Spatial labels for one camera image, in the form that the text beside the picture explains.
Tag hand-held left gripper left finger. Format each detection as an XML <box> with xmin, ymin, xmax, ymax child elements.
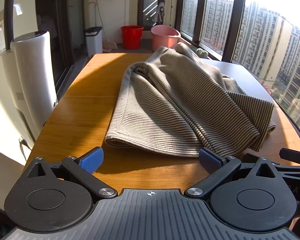
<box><xmin>27</xmin><ymin>146</ymin><xmax>118</xmax><ymax>197</ymax></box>

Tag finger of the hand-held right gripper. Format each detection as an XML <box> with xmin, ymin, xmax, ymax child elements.
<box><xmin>242</xmin><ymin>152</ymin><xmax>300</xmax><ymax>180</ymax></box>
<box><xmin>279</xmin><ymin>148</ymin><xmax>300</xmax><ymax>165</ymax></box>

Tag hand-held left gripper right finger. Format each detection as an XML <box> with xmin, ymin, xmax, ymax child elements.
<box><xmin>186</xmin><ymin>148</ymin><xmax>278</xmax><ymax>198</ymax></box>

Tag striped knit garment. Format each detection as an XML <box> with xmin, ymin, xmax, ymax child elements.
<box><xmin>104</xmin><ymin>42</ymin><xmax>277</xmax><ymax>158</ymax></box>

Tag apartment buildings outside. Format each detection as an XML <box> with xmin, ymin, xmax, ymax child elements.
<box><xmin>181</xmin><ymin>0</ymin><xmax>300</xmax><ymax>140</ymax></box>

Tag broom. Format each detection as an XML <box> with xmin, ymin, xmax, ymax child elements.
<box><xmin>94</xmin><ymin>0</ymin><xmax>118</xmax><ymax>53</ymax></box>

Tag white trash bin black lid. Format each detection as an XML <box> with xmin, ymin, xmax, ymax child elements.
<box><xmin>84</xmin><ymin>27</ymin><xmax>103</xmax><ymax>57</ymax></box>

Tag red bucket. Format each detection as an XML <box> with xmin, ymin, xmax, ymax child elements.
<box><xmin>120</xmin><ymin>25</ymin><xmax>144</xmax><ymax>50</ymax></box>

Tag pink bucket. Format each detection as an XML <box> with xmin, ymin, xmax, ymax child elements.
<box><xmin>151</xmin><ymin>25</ymin><xmax>181</xmax><ymax>52</ymax></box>

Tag grey hanging cloth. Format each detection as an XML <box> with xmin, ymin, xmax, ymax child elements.
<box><xmin>154</xmin><ymin>2</ymin><xmax>165</xmax><ymax>23</ymax></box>

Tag dark framed glass door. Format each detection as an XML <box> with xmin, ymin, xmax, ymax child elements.
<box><xmin>137</xmin><ymin>0</ymin><xmax>167</xmax><ymax>28</ymax></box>

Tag black window frame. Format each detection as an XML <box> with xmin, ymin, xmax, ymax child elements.
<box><xmin>176</xmin><ymin>0</ymin><xmax>248</xmax><ymax>63</ymax></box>

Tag black curved cable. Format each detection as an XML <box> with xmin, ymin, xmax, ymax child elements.
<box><xmin>4</xmin><ymin>0</ymin><xmax>18</xmax><ymax>50</ymax></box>

